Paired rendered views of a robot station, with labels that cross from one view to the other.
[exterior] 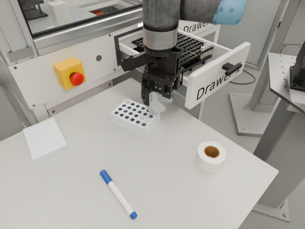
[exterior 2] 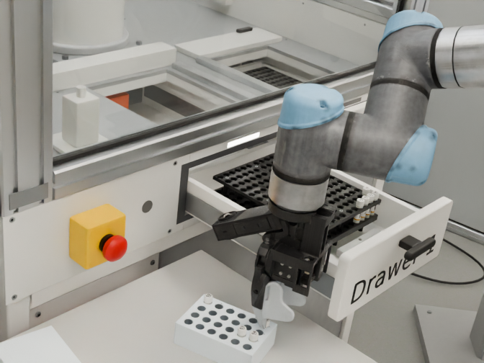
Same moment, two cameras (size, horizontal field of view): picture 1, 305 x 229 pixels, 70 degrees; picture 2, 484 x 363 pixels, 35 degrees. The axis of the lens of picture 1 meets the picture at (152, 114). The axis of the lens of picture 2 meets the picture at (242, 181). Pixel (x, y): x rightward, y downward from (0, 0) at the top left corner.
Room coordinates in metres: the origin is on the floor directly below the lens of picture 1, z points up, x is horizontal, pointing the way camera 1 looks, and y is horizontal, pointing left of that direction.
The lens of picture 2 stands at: (-0.41, 0.16, 1.50)
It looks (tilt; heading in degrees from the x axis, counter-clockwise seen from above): 28 degrees down; 353
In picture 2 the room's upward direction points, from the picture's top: 7 degrees clockwise
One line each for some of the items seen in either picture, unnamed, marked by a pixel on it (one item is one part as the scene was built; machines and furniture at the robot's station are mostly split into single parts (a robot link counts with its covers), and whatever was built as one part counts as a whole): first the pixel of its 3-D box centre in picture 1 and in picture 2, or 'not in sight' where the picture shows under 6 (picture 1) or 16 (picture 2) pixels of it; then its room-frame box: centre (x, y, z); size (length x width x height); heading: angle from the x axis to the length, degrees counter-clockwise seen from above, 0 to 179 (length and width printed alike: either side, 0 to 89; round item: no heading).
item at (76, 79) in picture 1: (76, 78); (112, 246); (0.53, 0.22, 0.88); 0.04 x 0.03 x 0.04; 133
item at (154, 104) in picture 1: (156, 105); (274, 310); (0.45, -0.01, 0.85); 0.06 x 0.03 x 0.09; 60
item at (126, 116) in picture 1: (135, 116); (225, 333); (0.47, 0.05, 0.78); 0.12 x 0.08 x 0.04; 59
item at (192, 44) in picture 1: (171, 52); (294, 204); (0.71, -0.07, 0.87); 0.22 x 0.18 x 0.06; 43
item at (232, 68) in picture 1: (229, 67); (413, 245); (0.54, -0.22, 0.91); 0.07 x 0.04 x 0.01; 133
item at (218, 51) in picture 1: (169, 52); (289, 204); (0.72, -0.06, 0.86); 0.40 x 0.26 x 0.06; 43
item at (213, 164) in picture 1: (210, 156); not in sight; (0.33, -0.15, 0.78); 0.07 x 0.07 x 0.04
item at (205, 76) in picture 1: (219, 73); (394, 255); (0.56, -0.20, 0.87); 0.29 x 0.02 x 0.11; 133
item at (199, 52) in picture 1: (194, 55); (345, 214); (0.64, -0.14, 0.90); 0.18 x 0.02 x 0.01; 133
